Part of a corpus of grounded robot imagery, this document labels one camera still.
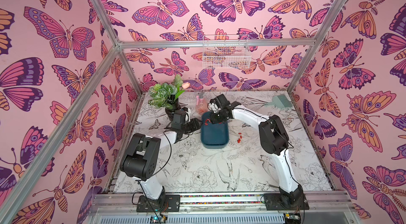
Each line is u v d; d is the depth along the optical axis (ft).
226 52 3.12
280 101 3.71
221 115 2.80
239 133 3.20
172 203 2.41
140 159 1.57
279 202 2.35
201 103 3.42
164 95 2.77
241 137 3.15
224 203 2.45
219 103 2.72
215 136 3.21
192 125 2.76
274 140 1.88
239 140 3.10
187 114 2.59
